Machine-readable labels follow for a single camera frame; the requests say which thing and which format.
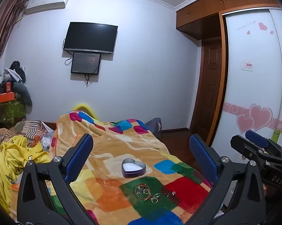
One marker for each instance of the purple heart-shaped tin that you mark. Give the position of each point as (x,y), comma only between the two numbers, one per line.
(133,167)

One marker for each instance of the white air conditioner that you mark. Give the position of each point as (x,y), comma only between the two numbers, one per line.
(47,3)

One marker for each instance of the yellow printed blanket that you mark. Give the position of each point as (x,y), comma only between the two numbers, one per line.
(12,159)

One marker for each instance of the striped brown curtain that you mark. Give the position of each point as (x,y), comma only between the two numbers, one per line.
(5,28)

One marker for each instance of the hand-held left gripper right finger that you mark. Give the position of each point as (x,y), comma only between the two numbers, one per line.
(203,154)

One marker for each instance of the green bottle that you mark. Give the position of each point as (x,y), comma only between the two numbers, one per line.
(276,136)

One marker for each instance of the yellow pillow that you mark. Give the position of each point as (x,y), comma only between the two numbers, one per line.
(84,107)

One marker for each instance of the pile of clothes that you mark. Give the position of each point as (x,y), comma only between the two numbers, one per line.
(16,72)

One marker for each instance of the orange box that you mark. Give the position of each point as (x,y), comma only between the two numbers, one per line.
(6,97)

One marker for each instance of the red box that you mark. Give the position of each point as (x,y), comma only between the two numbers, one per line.
(8,87)

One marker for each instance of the black wall television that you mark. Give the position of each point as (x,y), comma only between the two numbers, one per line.
(90,37)

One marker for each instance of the brown wooden door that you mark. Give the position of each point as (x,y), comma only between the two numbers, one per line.
(207,86)

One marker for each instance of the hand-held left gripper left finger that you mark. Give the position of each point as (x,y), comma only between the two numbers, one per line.
(81,152)

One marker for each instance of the grey bag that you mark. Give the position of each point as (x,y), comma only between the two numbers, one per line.
(153,126)

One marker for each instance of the green patterned cloth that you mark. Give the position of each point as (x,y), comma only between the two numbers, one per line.
(9,112)

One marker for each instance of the striped cloth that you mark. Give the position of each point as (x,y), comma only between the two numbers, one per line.
(30,127)

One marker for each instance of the white and red label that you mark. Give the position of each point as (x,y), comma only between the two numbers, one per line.
(247,66)

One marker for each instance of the white wardrobe with hearts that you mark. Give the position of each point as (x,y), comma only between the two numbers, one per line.
(248,86)

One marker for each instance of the small wall monitor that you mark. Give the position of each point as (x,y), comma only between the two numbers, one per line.
(85,63)

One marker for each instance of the colourful patchwork blanket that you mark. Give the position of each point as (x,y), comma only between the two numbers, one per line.
(112,145)

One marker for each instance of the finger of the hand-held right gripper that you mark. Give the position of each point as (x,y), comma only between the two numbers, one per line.
(255,137)
(246,147)

